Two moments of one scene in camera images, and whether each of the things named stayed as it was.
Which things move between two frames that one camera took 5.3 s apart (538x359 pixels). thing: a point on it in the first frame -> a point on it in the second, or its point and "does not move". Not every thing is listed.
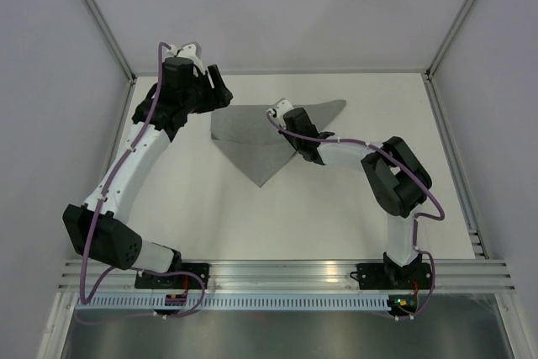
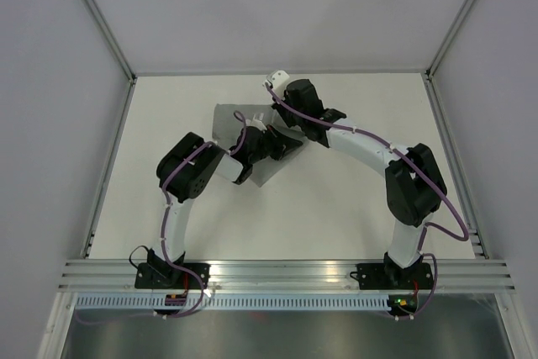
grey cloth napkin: x=259 y=147 does not move
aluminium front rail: x=446 y=276 does not move
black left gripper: x=221 y=97 -> x=282 y=145
